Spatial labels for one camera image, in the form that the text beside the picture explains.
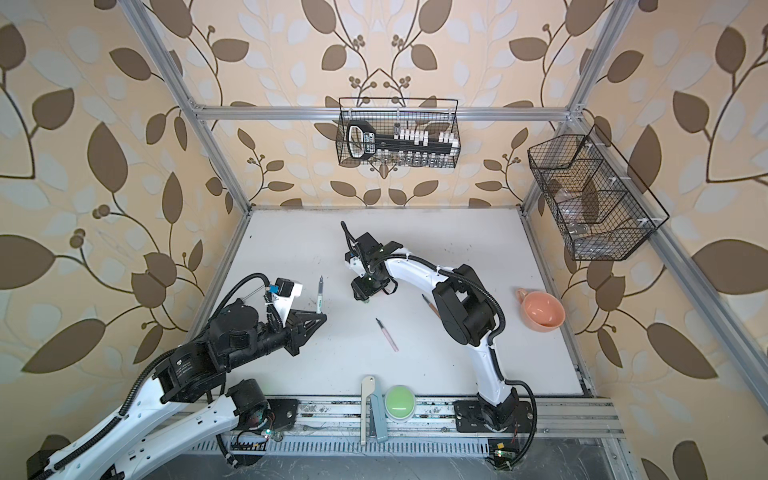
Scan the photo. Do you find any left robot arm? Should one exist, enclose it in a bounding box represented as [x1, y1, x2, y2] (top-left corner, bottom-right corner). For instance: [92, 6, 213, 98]
[27, 273, 327, 479]

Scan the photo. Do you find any brown pen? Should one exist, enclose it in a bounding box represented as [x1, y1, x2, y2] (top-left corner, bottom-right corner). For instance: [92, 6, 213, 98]
[421, 294, 440, 318]

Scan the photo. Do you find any black tool in basket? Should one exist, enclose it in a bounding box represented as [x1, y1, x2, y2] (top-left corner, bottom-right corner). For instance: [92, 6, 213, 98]
[342, 120, 461, 162]

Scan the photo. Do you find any pink pen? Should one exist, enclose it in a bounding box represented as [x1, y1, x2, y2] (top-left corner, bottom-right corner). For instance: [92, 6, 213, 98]
[375, 318, 399, 352]

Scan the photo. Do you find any side wire basket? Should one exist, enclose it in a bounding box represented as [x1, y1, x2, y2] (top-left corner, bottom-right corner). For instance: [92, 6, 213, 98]
[527, 126, 669, 261]

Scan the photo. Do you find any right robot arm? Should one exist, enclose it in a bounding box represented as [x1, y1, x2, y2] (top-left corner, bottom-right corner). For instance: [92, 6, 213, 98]
[340, 221, 538, 432]

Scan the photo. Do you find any green pen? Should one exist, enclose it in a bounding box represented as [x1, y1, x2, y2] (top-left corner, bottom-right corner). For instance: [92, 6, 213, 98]
[316, 275, 324, 314]

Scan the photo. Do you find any grey bracket tool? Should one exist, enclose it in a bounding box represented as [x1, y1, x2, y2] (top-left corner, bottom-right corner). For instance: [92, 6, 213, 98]
[360, 375, 389, 445]

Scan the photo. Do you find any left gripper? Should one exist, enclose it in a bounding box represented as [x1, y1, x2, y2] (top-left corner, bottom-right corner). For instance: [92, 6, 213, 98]
[224, 308, 328, 374]

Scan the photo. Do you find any rear wire basket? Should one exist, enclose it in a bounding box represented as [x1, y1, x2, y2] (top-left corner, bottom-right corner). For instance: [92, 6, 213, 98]
[335, 95, 462, 169]

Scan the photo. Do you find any pink cup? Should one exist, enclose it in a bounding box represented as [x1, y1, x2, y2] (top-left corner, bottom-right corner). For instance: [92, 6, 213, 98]
[515, 288, 566, 332]

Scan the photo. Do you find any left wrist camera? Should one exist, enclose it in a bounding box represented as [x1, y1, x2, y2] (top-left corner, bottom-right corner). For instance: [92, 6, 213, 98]
[266, 278, 303, 323]

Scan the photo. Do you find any green push button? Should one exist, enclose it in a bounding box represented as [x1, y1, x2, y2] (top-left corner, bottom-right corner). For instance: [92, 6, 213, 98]
[384, 385, 416, 422]

